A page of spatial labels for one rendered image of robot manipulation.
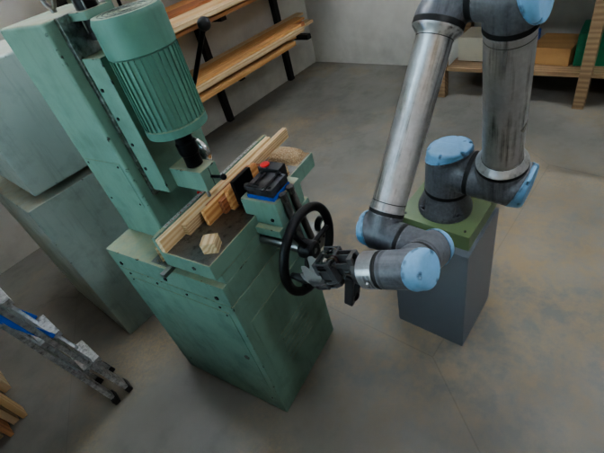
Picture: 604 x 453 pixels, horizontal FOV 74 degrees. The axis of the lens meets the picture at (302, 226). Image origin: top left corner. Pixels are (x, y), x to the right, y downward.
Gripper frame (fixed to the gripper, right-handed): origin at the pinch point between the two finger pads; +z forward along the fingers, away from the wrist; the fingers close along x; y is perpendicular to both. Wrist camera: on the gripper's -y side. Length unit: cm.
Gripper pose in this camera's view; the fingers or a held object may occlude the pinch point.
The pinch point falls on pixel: (306, 275)
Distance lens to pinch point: 110.5
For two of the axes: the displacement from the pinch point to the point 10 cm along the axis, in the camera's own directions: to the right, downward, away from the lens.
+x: -4.9, 6.4, -5.9
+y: -4.9, -7.7, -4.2
